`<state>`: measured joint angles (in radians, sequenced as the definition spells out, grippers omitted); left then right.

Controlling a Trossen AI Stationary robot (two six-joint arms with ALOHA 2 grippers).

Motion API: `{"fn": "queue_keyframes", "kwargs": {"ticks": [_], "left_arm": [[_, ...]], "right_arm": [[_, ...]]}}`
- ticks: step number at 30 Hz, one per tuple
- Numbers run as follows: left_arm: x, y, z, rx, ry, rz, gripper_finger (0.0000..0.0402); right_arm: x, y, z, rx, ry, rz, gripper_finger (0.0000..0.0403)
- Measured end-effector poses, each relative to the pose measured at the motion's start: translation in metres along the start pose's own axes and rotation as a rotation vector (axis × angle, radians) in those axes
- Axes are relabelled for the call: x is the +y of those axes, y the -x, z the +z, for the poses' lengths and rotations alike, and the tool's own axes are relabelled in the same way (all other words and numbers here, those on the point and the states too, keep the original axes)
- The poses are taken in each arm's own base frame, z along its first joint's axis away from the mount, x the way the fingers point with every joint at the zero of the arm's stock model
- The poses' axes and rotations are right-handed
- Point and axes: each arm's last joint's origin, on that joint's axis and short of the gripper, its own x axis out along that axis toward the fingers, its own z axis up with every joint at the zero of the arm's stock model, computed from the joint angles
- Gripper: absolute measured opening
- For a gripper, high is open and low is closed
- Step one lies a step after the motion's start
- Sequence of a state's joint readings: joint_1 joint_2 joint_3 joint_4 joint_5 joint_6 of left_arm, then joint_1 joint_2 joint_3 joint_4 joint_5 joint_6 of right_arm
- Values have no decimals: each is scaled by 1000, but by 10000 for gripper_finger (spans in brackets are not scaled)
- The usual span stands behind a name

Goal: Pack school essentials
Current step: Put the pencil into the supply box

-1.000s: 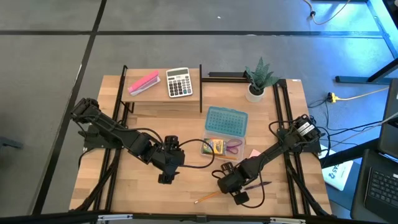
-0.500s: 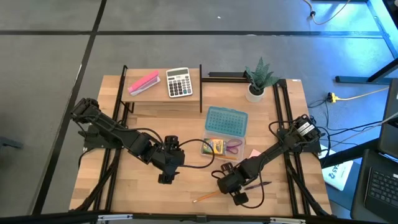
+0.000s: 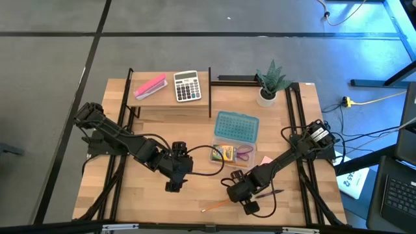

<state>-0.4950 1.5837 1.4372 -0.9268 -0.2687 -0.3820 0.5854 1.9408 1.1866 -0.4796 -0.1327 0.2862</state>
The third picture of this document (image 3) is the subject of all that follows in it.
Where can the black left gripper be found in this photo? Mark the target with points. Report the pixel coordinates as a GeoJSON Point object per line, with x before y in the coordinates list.
{"type": "Point", "coordinates": [177, 167]}

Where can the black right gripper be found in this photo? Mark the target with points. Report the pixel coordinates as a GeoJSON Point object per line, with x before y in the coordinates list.
{"type": "Point", "coordinates": [240, 191]}

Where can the purple pen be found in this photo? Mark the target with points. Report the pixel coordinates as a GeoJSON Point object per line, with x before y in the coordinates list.
{"type": "Point", "coordinates": [265, 195]}

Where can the orange pencil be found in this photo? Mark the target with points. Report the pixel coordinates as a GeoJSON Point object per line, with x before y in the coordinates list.
{"type": "Point", "coordinates": [240, 164]}
{"type": "Point", "coordinates": [214, 206]}

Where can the yellow green crayon box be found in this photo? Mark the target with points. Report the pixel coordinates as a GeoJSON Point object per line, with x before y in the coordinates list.
{"type": "Point", "coordinates": [227, 153]}

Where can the pink sticky note pad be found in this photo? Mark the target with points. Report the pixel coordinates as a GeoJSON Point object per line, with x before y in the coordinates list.
{"type": "Point", "coordinates": [266, 160]}

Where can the clear pencil box blue lid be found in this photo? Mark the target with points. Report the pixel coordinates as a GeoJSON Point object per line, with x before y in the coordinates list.
{"type": "Point", "coordinates": [237, 126]}

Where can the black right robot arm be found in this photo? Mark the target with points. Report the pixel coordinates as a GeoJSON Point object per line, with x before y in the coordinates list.
{"type": "Point", "coordinates": [292, 152]}

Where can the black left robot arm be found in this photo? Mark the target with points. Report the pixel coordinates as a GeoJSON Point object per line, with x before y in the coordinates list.
{"type": "Point", "coordinates": [130, 144]}

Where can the white desk calculator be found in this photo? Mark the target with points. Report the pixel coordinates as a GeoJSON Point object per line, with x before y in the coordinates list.
{"type": "Point", "coordinates": [187, 87]}

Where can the pink stapler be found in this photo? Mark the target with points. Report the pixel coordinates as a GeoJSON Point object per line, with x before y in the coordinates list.
{"type": "Point", "coordinates": [151, 85]}

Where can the white plant pot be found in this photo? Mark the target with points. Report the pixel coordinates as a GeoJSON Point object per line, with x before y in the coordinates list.
{"type": "Point", "coordinates": [265, 102]}

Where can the white booklet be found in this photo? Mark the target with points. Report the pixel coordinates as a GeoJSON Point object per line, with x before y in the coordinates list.
{"type": "Point", "coordinates": [352, 185]}

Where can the green snake plant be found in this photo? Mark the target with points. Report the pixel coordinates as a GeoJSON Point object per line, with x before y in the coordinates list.
{"type": "Point", "coordinates": [272, 81]}

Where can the black table edge bar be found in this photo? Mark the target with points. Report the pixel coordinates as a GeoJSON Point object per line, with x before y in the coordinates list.
{"type": "Point", "coordinates": [65, 227]}

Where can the yellow power plug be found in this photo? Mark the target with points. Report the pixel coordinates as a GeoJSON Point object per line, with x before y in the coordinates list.
{"type": "Point", "coordinates": [348, 102]}

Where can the black laptop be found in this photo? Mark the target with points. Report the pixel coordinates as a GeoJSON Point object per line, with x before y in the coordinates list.
{"type": "Point", "coordinates": [399, 195]}

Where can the dark laptop screen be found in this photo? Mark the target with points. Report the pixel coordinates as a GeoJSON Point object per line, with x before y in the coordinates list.
{"type": "Point", "coordinates": [408, 136]}

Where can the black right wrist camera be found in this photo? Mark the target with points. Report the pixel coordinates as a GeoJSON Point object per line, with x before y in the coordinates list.
{"type": "Point", "coordinates": [237, 176]}

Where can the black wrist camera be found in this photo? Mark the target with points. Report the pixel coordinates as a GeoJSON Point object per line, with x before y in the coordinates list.
{"type": "Point", "coordinates": [179, 149]}
{"type": "Point", "coordinates": [237, 176]}

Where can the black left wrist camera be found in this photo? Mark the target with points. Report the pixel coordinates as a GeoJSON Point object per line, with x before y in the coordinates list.
{"type": "Point", "coordinates": [179, 149]}

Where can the small black table camera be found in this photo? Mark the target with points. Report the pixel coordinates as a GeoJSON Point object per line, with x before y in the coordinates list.
{"type": "Point", "coordinates": [210, 228]}

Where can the black aluminium rail frame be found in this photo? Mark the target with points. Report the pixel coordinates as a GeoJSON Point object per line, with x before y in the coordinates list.
{"type": "Point", "coordinates": [305, 195]}
{"type": "Point", "coordinates": [112, 195]}

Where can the silver aluminium bracket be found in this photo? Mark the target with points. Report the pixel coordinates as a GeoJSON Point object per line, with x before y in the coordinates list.
{"type": "Point", "coordinates": [300, 230]}
{"type": "Point", "coordinates": [120, 227]}

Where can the wooden shelf with black frame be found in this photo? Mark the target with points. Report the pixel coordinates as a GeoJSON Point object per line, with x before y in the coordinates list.
{"type": "Point", "coordinates": [204, 81]}

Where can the black desk leg frame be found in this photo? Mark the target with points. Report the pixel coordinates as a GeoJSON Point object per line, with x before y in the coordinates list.
{"type": "Point", "coordinates": [373, 83]}

